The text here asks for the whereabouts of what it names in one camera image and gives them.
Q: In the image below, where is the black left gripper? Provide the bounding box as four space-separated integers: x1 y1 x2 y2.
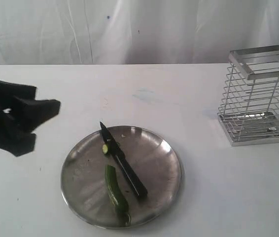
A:
0 98 61 157

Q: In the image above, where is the green cucumber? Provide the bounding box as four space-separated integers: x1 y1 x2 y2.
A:
105 164 131 227

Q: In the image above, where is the knife with grey handle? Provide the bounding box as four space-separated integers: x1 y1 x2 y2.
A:
100 121 148 199

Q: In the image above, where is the cucumber slice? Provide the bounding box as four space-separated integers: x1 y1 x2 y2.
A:
102 144 109 156

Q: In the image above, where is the round steel plate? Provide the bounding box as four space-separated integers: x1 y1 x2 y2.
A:
61 125 182 229

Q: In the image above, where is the wire metal utensil holder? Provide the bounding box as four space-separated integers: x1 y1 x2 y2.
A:
218 45 279 146

